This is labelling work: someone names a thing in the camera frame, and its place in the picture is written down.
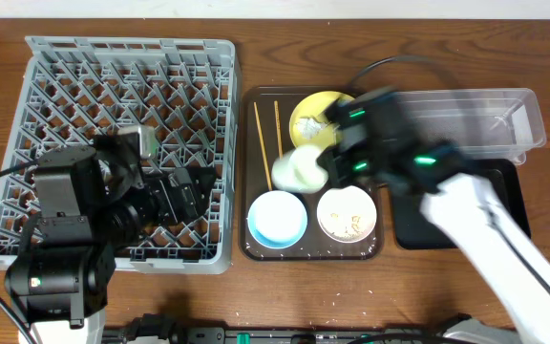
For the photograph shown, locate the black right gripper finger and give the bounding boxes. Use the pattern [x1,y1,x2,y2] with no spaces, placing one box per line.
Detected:
[323,97,366,125]
[317,146,366,187]

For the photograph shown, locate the white bowl with food scraps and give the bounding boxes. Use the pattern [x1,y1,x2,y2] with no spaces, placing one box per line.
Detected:
[317,186,378,244]

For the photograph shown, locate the white plastic cup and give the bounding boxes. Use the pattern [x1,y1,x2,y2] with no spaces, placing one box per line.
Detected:
[271,144,328,194]

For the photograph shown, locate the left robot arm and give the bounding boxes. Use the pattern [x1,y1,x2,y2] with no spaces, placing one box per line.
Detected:
[5,134,218,343]

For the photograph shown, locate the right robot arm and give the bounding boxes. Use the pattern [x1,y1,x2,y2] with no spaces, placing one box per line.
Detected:
[318,88,550,343]

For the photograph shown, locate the clear plastic waste bin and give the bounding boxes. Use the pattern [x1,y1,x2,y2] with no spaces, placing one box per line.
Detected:
[399,88,547,165]

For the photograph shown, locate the black waste tray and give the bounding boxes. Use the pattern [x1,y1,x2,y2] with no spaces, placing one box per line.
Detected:
[391,159,531,250]

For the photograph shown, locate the grey plastic dishwasher rack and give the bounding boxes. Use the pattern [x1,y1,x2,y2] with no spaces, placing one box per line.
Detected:
[0,36,241,274]

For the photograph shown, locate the yellow round plate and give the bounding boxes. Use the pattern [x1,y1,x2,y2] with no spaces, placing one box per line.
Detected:
[289,91,354,150]

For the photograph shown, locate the right wooden chopstick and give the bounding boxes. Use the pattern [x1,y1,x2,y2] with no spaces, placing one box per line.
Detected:
[273,100,284,158]

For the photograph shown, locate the wooden chopstick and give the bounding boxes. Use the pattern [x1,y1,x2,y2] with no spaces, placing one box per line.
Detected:
[273,100,284,158]
[253,102,273,191]

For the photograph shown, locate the dark brown serving tray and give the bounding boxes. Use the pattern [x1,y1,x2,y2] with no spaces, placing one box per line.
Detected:
[237,86,384,262]

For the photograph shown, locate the left wooden chopstick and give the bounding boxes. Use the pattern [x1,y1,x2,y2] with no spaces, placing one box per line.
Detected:
[253,102,273,191]

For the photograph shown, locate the light blue bowl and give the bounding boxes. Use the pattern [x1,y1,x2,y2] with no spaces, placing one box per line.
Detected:
[246,190,308,249]

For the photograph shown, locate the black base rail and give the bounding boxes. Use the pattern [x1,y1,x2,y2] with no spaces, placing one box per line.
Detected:
[100,312,510,344]

